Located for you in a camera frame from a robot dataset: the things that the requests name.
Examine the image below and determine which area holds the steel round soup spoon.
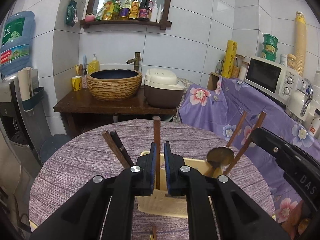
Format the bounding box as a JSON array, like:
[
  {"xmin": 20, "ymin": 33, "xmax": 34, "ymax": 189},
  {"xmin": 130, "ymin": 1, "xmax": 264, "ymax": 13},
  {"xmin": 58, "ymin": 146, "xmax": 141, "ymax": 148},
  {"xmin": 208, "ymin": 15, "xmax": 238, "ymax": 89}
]
[{"xmin": 205, "ymin": 146, "xmax": 234, "ymax": 178}]

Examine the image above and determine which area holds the yellow soap bottle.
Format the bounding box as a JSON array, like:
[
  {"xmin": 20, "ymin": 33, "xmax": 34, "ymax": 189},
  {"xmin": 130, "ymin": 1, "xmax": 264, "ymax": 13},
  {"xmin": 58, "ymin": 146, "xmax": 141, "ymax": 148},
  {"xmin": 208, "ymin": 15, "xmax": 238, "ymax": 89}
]
[{"xmin": 87, "ymin": 54, "xmax": 100, "ymax": 74}]

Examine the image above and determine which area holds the reddish brown chopstick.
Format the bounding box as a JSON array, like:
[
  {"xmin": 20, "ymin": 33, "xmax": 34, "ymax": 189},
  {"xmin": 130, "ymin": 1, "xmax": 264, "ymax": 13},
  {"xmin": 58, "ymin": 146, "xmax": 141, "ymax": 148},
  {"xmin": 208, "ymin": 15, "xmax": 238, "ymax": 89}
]
[{"xmin": 150, "ymin": 225, "xmax": 157, "ymax": 240}]

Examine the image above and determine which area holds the white microwave oven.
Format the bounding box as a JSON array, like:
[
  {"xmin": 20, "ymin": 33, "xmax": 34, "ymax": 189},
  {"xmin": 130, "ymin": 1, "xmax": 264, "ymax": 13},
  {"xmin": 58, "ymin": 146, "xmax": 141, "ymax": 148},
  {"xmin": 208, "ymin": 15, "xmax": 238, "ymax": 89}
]
[{"xmin": 245, "ymin": 56, "xmax": 302, "ymax": 107}]

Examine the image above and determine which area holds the blue water jug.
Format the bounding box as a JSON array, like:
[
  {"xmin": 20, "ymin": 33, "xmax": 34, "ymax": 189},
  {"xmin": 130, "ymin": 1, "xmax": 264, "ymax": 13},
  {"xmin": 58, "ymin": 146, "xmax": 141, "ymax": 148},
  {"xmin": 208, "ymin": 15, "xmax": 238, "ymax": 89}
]
[{"xmin": 1, "ymin": 11, "xmax": 35, "ymax": 77}]

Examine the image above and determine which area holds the paper cup holder tube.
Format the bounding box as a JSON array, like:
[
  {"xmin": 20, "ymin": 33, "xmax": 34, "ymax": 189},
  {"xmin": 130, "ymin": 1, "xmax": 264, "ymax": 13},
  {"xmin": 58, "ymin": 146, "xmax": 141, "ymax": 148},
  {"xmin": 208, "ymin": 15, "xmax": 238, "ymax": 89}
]
[{"xmin": 18, "ymin": 67, "xmax": 44, "ymax": 112}]

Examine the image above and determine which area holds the purple floral cloth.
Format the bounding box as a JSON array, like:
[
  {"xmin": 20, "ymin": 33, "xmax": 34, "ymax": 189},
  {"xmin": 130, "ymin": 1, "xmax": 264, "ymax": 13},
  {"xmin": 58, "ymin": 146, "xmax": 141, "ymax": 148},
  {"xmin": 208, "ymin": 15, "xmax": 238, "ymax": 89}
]
[{"xmin": 178, "ymin": 78, "xmax": 319, "ymax": 223}]

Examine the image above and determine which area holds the tall paper cup stack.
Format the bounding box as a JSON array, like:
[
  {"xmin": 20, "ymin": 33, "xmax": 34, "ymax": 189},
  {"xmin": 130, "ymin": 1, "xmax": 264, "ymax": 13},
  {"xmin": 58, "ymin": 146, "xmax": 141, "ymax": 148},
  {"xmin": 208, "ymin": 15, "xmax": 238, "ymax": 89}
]
[{"xmin": 295, "ymin": 11, "xmax": 306, "ymax": 77}]

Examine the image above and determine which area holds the brown wooden chopstick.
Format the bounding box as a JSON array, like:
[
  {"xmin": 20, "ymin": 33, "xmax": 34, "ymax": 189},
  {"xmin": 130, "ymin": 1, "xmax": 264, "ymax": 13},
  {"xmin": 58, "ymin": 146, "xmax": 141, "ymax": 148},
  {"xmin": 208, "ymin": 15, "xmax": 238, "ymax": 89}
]
[{"xmin": 152, "ymin": 116, "xmax": 161, "ymax": 190}]

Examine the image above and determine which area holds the light brown chopstick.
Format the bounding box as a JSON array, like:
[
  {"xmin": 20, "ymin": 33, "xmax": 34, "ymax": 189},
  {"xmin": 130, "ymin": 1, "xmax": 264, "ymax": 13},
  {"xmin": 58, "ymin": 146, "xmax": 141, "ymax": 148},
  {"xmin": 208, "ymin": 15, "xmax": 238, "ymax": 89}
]
[{"xmin": 223, "ymin": 112, "xmax": 266, "ymax": 176}]

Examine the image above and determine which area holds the dark purple chopstick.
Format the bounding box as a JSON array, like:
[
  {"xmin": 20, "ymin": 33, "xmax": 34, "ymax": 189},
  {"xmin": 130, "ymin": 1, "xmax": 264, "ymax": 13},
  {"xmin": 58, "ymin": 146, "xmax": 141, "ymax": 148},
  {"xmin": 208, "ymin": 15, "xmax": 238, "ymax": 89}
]
[{"xmin": 102, "ymin": 131, "xmax": 130, "ymax": 168}]

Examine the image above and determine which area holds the grey water dispenser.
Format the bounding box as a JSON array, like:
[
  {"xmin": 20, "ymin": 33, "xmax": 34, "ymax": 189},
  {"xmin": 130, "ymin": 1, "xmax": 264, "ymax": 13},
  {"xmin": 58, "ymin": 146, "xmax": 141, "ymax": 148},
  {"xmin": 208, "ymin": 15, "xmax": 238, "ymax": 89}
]
[{"xmin": 0, "ymin": 67, "xmax": 72, "ymax": 165}]

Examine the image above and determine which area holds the yellow label oil bottle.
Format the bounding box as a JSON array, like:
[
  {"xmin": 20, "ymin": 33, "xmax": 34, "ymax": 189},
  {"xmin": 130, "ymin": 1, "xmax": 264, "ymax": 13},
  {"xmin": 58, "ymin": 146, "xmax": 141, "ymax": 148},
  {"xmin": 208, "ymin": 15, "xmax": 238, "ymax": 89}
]
[{"xmin": 129, "ymin": 0, "xmax": 140, "ymax": 20}]

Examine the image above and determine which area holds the yellow wrap roll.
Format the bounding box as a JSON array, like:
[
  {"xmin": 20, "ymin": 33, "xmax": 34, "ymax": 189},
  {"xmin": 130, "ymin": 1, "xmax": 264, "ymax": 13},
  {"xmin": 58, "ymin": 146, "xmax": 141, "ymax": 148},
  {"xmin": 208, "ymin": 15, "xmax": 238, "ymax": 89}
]
[{"xmin": 221, "ymin": 40, "xmax": 238, "ymax": 78}]

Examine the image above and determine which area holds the white thermos kettle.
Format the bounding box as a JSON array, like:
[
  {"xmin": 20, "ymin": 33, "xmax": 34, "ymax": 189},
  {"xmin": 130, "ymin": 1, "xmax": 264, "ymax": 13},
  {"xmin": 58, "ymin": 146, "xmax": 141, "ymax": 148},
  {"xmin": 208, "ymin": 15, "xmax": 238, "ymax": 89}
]
[{"xmin": 285, "ymin": 79, "xmax": 313, "ymax": 124}]

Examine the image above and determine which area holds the yellow mug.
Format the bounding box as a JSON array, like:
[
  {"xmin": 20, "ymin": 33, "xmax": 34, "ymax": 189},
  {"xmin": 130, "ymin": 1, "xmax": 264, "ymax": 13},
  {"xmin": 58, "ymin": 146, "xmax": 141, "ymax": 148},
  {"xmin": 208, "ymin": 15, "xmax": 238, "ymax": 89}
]
[{"xmin": 72, "ymin": 75, "xmax": 82, "ymax": 91}]

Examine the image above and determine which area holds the purple striped tablecloth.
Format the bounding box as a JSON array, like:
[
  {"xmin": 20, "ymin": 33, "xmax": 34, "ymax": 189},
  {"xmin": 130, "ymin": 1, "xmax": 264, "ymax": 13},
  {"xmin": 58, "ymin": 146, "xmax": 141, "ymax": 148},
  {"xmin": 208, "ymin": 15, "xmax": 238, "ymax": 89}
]
[{"xmin": 29, "ymin": 119, "xmax": 275, "ymax": 239}]

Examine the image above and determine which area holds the dark soy sauce bottle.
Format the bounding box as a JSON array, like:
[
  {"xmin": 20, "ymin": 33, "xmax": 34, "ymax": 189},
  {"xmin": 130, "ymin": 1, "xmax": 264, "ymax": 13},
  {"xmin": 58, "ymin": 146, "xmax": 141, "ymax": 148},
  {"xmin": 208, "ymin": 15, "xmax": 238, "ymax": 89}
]
[{"xmin": 138, "ymin": 0, "xmax": 153, "ymax": 21}]

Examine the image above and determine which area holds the white brown rice cooker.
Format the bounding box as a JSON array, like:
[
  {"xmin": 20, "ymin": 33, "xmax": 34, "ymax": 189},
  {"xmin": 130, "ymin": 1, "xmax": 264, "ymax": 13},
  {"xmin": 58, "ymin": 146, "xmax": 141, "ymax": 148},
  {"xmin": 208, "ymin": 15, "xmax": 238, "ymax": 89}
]
[{"xmin": 144, "ymin": 68, "xmax": 185, "ymax": 108}]

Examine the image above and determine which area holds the green hanging packet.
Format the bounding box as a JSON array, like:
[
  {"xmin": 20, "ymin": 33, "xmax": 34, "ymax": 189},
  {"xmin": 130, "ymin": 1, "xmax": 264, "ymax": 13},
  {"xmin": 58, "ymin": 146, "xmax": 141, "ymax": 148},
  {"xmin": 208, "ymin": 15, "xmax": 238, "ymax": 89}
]
[{"xmin": 65, "ymin": 0, "xmax": 78, "ymax": 27}]

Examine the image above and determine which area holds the bronze faucet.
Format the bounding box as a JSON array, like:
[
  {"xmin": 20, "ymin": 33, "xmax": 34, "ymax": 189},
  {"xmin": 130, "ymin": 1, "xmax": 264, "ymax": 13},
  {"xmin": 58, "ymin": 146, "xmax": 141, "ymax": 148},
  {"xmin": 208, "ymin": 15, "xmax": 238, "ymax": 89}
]
[{"xmin": 126, "ymin": 52, "xmax": 142, "ymax": 71}]

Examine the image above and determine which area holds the dark wooden sink counter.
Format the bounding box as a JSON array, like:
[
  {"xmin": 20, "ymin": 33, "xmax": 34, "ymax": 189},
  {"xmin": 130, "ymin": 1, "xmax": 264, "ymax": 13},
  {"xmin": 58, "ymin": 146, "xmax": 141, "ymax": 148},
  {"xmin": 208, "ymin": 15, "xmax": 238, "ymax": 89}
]
[{"xmin": 53, "ymin": 88, "xmax": 177, "ymax": 138}]

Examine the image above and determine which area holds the wooden framed mirror shelf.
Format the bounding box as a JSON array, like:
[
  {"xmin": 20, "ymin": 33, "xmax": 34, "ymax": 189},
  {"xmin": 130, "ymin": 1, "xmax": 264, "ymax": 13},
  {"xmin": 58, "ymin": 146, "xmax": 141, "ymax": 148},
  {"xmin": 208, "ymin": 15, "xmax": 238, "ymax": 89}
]
[{"xmin": 80, "ymin": 0, "xmax": 172, "ymax": 30}]

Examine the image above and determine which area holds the woven pattern basin sink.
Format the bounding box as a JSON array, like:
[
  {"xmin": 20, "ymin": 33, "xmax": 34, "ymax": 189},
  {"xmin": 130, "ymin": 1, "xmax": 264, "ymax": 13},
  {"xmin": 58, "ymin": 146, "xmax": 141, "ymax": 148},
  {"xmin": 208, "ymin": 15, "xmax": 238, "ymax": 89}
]
[{"xmin": 87, "ymin": 69, "xmax": 143, "ymax": 101}]

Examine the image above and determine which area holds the cream plastic utensil holder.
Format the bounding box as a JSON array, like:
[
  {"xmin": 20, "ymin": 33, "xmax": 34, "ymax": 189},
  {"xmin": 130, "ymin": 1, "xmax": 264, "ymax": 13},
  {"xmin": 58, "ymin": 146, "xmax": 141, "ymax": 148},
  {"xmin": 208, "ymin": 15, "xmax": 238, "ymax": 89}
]
[{"xmin": 136, "ymin": 153, "xmax": 223, "ymax": 218}]

